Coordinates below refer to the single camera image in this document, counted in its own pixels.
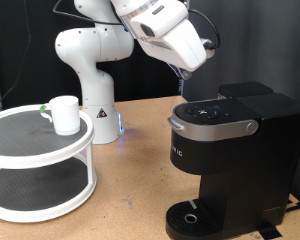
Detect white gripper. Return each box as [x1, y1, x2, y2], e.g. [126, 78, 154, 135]
[136, 18, 208, 81]

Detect black Keurig coffee machine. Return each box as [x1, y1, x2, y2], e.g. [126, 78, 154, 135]
[165, 81, 300, 240]

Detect white mug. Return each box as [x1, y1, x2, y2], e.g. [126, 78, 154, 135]
[39, 95, 82, 137]

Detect white two-tier turntable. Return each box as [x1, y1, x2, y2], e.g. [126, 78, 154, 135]
[0, 103, 98, 224]

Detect black tape strip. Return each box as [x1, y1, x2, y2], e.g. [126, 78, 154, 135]
[254, 221, 284, 240]

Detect black looped camera cable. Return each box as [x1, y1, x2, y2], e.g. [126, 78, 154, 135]
[188, 8, 222, 51]

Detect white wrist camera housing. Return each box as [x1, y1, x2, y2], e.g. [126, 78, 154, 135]
[129, 0, 190, 40]

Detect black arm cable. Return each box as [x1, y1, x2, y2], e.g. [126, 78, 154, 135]
[52, 0, 124, 26]

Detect thin black hanging cable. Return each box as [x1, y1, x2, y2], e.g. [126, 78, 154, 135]
[0, 0, 33, 111]

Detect black machine power cord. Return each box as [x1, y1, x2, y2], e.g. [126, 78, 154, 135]
[284, 199, 300, 214]

